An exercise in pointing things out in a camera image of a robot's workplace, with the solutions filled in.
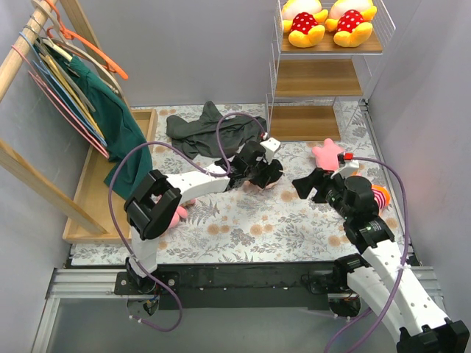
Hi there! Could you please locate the pink pig plush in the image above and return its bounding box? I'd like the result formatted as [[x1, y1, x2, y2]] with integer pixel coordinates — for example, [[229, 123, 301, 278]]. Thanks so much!
[[312, 138, 344, 171], [152, 195, 196, 230]]

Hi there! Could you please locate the yellow frog plush big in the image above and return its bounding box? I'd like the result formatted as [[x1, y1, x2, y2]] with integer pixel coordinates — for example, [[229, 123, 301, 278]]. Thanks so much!
[[281, 0, 328, 49]]

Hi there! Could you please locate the yellow frog plush small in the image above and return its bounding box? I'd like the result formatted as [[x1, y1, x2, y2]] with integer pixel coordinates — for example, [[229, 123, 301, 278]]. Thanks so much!
[[325, 0, 378, 48]]

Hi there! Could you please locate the black-haired doll striped shirt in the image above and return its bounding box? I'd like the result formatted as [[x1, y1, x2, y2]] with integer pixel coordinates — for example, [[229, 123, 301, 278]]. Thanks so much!
[[260, 169, 283, 190]]

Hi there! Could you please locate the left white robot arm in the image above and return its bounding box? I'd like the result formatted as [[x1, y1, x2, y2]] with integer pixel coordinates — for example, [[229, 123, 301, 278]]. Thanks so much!
[[124, 138, 283, 294]]

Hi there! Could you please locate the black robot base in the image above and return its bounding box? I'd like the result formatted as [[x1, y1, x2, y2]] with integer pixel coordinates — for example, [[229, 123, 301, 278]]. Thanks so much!
[[114, 255, 366, 318]]

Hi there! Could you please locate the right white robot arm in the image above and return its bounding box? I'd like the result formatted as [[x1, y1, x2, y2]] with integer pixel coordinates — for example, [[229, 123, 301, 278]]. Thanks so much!
[[292, 168, 470, 352]]

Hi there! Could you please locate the floral table mat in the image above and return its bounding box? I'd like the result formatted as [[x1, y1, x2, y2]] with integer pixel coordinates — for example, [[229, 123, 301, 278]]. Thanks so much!
[[70, 101, 377, 266]]

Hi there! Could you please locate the black-haired doll right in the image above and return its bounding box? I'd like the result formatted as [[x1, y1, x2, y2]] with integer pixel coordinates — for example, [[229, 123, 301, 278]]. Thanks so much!
[[372, 185, 391, 215]]

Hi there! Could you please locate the dark grey cloth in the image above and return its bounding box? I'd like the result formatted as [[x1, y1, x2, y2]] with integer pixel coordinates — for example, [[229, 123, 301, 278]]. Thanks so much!
[[166, 101, 267, 159]]

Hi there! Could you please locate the green shirt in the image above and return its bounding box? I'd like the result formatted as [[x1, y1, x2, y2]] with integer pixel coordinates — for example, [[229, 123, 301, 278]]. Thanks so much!
[[52, 53, 152, 199]]

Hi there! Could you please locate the wooden clothes rack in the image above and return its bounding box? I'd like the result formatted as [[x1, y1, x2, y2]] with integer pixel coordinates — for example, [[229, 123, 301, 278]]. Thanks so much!
[[0, 0, 159, 243]]

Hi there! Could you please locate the pink hanger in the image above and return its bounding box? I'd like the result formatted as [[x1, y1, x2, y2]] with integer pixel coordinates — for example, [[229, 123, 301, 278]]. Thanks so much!
[[11, 45, 110, 160]]

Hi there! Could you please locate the beige hanger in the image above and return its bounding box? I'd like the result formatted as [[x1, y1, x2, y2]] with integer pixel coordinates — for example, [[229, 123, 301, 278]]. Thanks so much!
[[32, 1, 127, 102]]

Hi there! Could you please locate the orange hanger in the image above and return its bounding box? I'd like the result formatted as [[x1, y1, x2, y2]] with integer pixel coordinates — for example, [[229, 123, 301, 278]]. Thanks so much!
[[46, 1, 129, 80]]

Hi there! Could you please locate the blue hanger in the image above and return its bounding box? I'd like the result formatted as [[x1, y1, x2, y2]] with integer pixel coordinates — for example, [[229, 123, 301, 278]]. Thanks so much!
[[20, 32, 107, 147]]

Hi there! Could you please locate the grey hanger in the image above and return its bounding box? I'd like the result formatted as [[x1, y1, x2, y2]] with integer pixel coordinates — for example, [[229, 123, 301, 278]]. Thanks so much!
[[38, 37, 96, 112]]

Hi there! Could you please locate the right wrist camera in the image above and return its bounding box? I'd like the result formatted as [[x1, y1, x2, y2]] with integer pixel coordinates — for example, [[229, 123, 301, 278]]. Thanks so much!
[[331, 152, 360, 179]]

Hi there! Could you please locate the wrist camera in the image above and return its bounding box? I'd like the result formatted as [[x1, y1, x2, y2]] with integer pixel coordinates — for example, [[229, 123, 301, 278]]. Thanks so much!
[[260, 138, 281, 164], [331, 152, 360, 179]]

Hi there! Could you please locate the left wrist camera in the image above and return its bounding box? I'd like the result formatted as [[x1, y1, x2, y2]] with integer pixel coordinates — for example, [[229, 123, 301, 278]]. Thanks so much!
[[260, 138, 281, 164]]

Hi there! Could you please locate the wire and wood shelf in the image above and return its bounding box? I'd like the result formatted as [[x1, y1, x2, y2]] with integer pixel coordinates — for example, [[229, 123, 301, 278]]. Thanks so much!
[[265, 0, 397, 143]]

